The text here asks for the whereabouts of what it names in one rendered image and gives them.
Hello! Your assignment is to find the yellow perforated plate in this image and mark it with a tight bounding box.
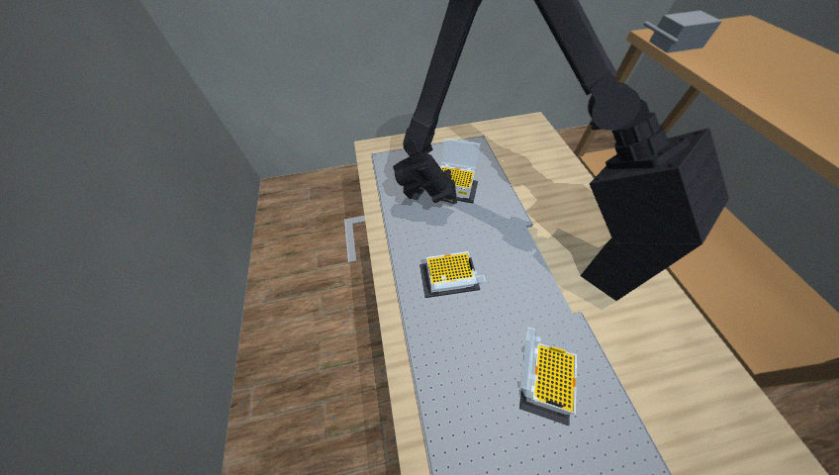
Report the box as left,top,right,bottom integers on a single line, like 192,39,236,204
441,167,473,188

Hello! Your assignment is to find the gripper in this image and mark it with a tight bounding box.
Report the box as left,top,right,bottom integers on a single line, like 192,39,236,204
425,168,457,204

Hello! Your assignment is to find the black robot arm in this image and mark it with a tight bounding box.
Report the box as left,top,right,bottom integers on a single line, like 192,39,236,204
393,0,690,200

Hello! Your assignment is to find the white tip box with lid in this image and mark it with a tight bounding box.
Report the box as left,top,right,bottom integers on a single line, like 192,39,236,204
520,328,577,415

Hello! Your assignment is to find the yellow perforated tip rack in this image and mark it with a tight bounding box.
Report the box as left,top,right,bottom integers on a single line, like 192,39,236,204
427,253,473,284
534,345,574,412

